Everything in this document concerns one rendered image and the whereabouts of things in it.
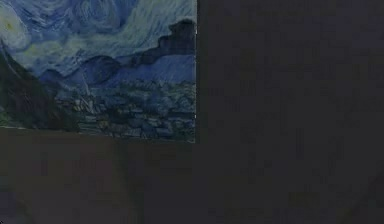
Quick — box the blue night sky painting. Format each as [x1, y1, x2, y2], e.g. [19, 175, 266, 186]
[0, 0, 198, 144]

